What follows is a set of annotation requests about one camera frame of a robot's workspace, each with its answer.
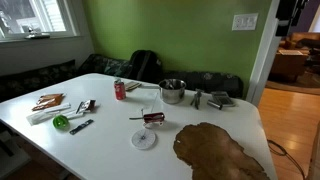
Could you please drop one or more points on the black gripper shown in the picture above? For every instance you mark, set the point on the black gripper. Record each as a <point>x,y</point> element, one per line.
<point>285,13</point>

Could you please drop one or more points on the silver cylinder object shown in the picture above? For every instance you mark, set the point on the silver cylinder object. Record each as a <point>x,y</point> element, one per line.
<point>214,104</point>

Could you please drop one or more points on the metal utensil in pot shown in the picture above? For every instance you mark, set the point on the metal utensil in pot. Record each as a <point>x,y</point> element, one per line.
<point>170,84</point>

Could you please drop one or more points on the green round object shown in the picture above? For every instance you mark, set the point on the green round object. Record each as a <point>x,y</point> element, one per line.
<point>60,121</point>

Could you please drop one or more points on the small object on windowsill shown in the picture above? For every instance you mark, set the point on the small object on windowsill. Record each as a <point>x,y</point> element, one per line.
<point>36,34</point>

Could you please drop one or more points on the brown sofa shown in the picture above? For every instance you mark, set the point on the brown sofa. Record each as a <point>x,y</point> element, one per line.
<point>300,40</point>

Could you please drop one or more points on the brown ottoman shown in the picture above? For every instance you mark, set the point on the brown ottoman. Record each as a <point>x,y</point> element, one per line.
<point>288,66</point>

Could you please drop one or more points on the dark floral bench cushion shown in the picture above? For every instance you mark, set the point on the dark floral bench cushion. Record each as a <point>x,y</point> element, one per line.
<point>220,83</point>
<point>103,65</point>
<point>36,80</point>

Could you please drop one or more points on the grey calculator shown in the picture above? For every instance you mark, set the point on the grey calculator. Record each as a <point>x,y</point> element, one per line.
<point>222,99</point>

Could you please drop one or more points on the dark pliers tool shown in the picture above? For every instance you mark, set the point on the dark pliers tool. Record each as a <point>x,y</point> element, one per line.
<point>196,98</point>

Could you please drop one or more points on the black backpack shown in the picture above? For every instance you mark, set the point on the black backpack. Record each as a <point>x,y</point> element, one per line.
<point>145,66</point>

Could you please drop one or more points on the brown wooden bowl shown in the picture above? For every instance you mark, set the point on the brown wooden bowl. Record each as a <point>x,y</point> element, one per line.
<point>216,153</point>

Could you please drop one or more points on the stack of paper cards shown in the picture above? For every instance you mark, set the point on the stack of paper cards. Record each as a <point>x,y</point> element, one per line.
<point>131,85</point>

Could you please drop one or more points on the red soda can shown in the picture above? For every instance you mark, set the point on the red soda can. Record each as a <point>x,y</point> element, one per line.
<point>119,90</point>

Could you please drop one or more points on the white round disc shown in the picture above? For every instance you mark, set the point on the white round disc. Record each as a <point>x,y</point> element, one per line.
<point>143,139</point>

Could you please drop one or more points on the black flat strip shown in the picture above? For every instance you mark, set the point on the black flat strip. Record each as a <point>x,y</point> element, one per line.
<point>81,127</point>

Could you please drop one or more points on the white plastic utensil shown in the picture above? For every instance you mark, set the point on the white plastic utensil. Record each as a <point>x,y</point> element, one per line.
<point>74,115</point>

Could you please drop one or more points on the orange foil packet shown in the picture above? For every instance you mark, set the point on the orange foil packet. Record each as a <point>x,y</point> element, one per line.
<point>50,97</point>
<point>46,104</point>

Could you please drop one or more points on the white framed window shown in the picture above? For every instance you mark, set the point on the white framed window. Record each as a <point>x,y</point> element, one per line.
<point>33,16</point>

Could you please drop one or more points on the white plastic wrapped packet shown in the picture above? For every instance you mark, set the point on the white plastic wrapped packet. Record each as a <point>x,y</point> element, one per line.
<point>46,114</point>

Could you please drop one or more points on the grey metal table leg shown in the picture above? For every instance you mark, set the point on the grey metal table leg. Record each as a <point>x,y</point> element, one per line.
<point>15,160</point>

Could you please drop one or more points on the white light switch plate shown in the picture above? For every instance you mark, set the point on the white light switch plate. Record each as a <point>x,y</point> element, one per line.
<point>245,21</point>

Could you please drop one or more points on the white door frame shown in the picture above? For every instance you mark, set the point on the white door frame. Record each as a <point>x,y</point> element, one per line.
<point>263,66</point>

